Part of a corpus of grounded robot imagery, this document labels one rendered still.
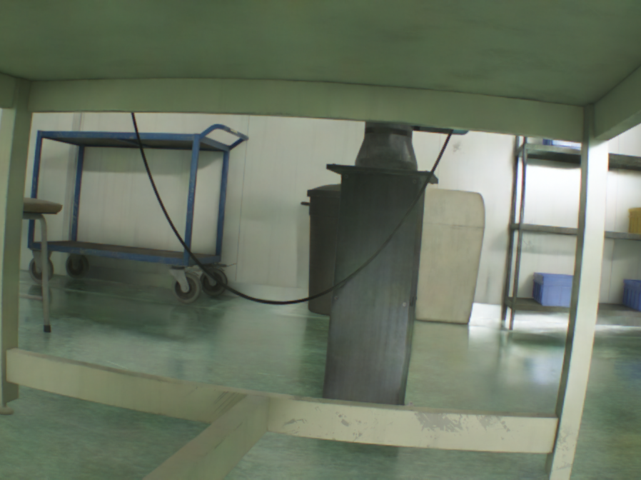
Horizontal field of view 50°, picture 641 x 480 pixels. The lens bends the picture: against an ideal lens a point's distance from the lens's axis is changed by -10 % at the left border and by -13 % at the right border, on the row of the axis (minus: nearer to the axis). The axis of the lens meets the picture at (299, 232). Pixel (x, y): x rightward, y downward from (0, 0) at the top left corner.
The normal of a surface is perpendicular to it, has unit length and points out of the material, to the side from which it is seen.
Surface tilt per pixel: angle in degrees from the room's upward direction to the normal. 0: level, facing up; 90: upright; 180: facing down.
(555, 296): 90
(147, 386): 90
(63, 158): 90
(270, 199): 90
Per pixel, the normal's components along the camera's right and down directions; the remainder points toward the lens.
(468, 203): -0.14, -0.30
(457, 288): -0.19, 0.06
